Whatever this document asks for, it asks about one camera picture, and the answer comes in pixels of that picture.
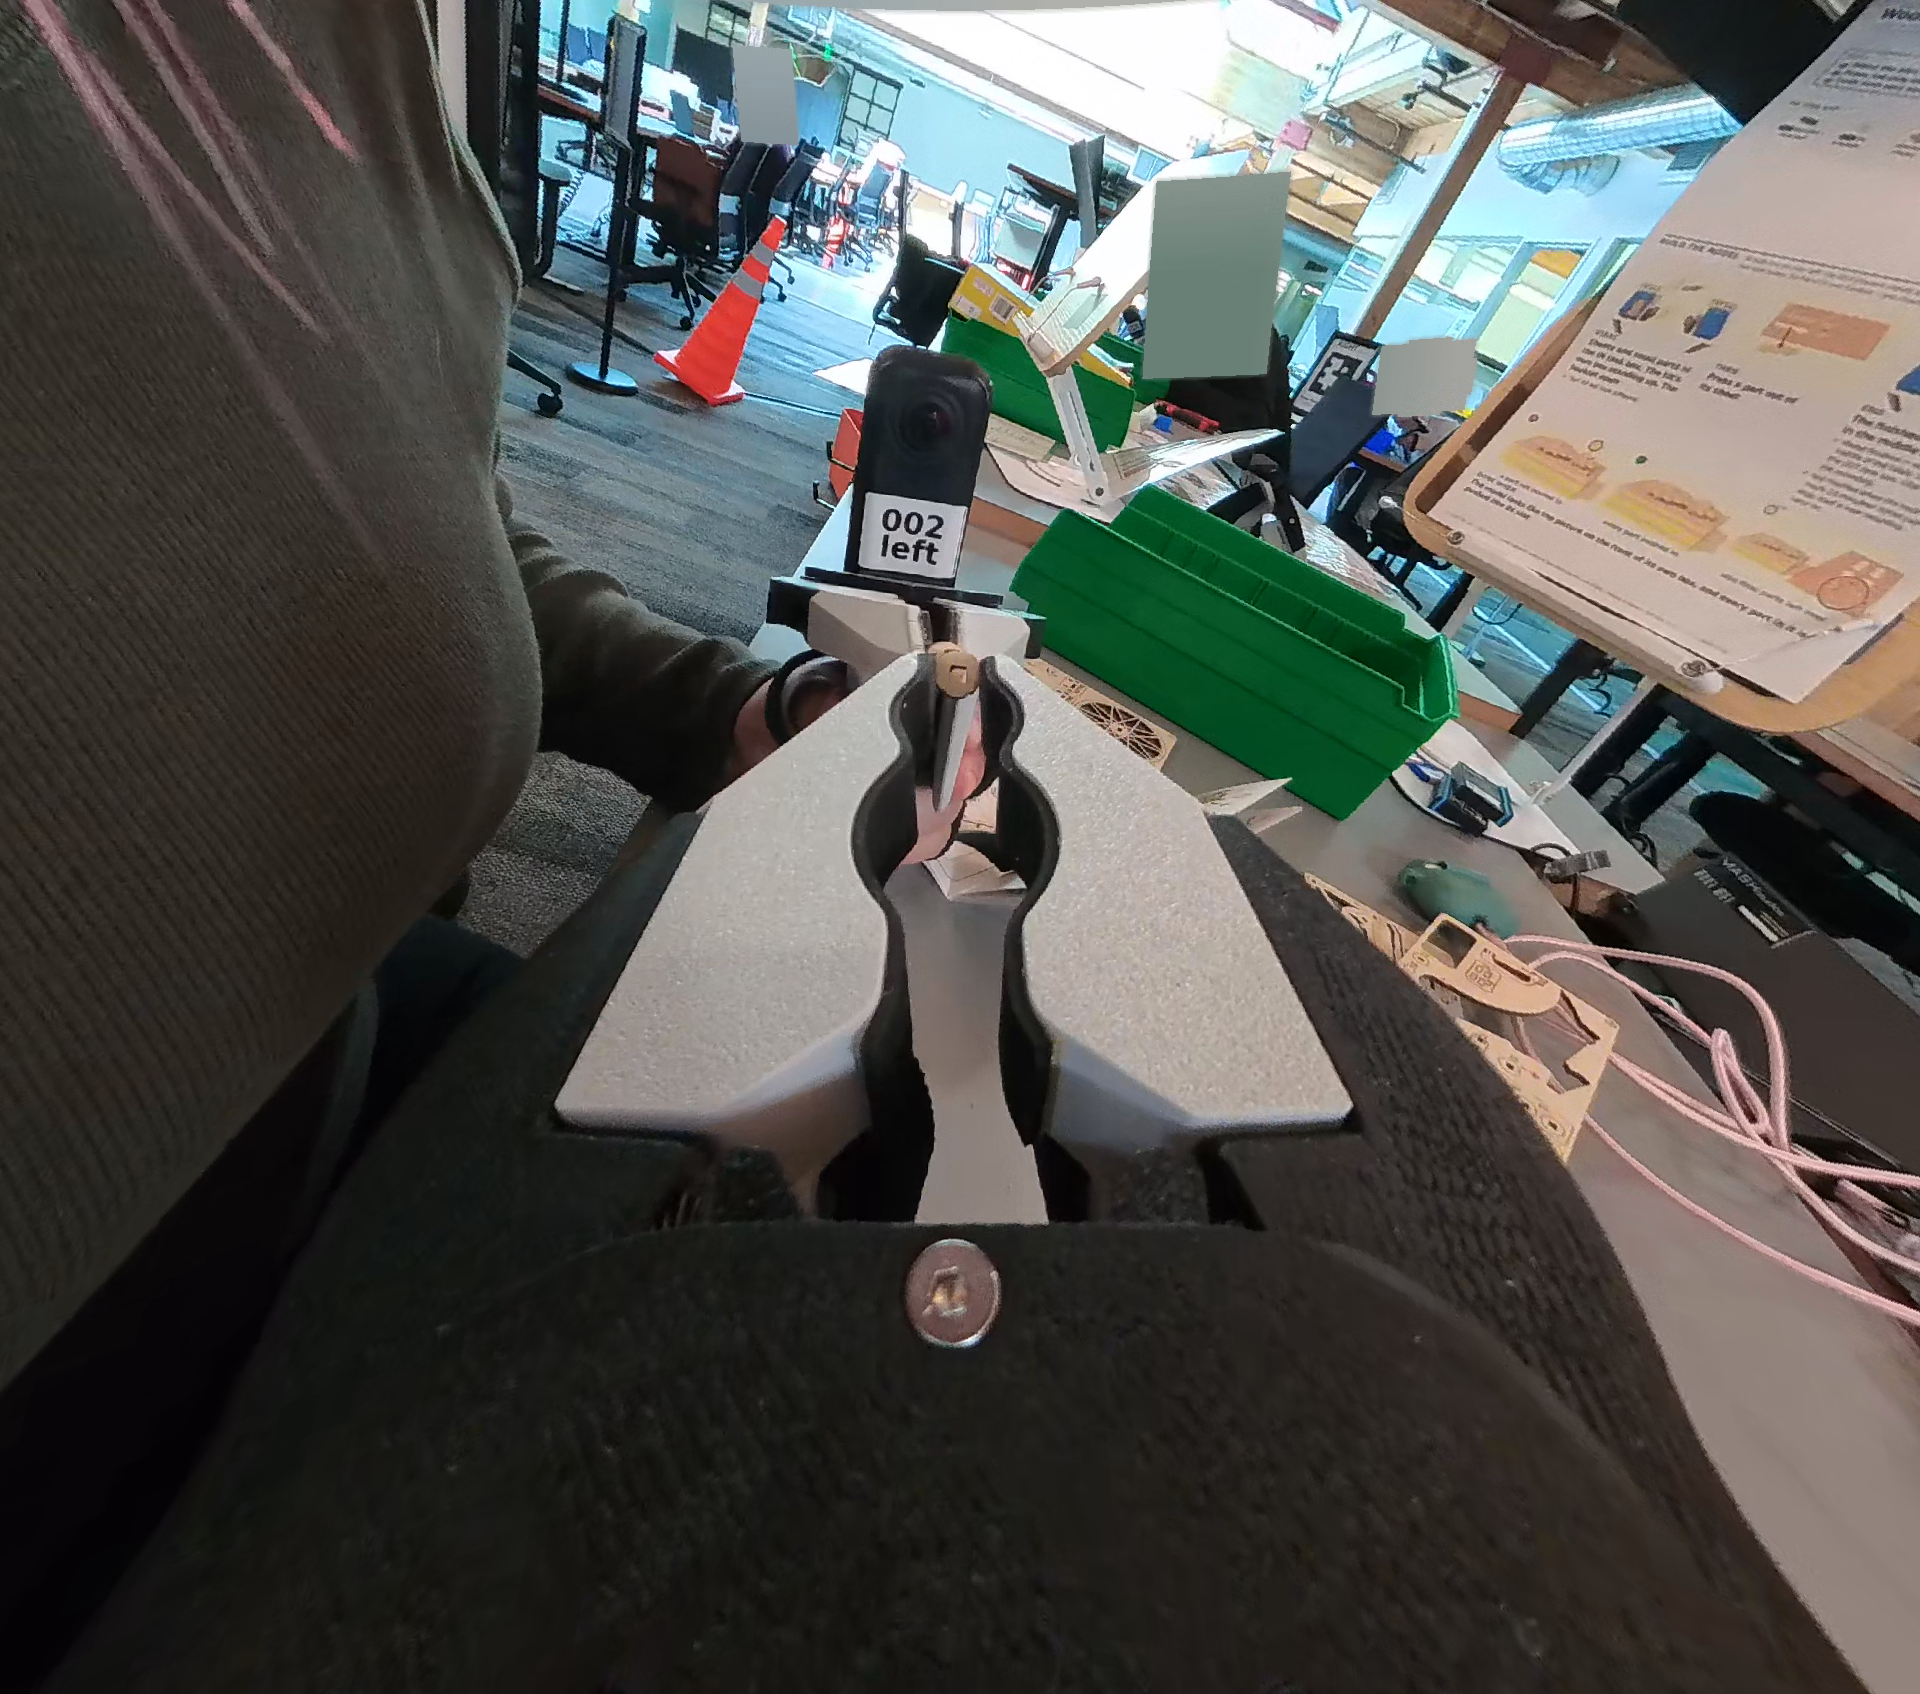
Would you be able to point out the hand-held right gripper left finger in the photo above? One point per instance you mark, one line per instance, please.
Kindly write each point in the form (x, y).
(734, 960)

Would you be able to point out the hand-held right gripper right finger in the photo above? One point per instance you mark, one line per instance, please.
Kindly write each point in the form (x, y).
(1186, 975)

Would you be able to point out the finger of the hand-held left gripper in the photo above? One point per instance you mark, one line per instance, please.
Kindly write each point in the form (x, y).
(861, 641)
(1002, 635)

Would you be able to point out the small wooden axle peg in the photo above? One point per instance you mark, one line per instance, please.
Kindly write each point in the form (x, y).
(955, 671)

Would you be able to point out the person's left forearm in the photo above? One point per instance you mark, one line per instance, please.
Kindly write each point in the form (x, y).
(630, 689)

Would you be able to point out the laser-cut wooden parts sheet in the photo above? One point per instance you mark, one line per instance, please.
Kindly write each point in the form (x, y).
(1477, 975)

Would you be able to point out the person's left hand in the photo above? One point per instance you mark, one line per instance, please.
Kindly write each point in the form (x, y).
(949, 822)

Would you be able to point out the small green plastic bin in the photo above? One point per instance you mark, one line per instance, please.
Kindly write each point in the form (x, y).
(1034, 383)

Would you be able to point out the black office chair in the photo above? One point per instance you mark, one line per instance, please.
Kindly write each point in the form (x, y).
(919, 297)

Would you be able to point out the yellow cardboard box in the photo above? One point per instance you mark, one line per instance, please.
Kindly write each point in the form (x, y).
(991, 292)

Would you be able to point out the wooden sheet with wheel cutouts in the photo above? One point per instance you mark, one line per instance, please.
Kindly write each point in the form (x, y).
(1118, 726)

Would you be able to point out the orange traffic cone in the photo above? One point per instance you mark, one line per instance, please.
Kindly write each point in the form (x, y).
(726, 328)

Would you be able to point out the large green plastic bin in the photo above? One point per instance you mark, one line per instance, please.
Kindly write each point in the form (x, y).
(1229, 659)

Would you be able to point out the tilted wooden board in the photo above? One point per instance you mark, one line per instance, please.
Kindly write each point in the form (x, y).
(1103, 270)

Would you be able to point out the group of office chairs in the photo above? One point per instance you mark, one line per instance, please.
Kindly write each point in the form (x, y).
(705, 210)

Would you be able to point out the small blue device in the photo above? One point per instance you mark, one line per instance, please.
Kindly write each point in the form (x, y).
(1468, 802)

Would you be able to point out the white paper sheet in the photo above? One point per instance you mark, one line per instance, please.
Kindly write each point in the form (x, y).
(1538, 823)

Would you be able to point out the black device with tag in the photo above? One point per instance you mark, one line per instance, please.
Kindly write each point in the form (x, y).
(1327, 420)

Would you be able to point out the black flat case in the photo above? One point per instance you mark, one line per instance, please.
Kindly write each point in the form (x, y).
(1786, 975)

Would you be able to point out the wooden display board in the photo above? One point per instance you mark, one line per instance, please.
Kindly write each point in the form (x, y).
(1781, 715)

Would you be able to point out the printed instruction sheet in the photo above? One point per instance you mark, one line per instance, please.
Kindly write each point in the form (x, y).
(1694, 375)

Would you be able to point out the black overhead screen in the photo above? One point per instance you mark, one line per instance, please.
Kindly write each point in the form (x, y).
(1725, 14)

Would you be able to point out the black stanchion post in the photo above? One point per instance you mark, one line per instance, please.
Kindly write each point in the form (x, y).
(605, 375)

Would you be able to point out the silver ventilation duct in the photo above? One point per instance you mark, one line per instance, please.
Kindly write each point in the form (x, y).
(1590, 146)

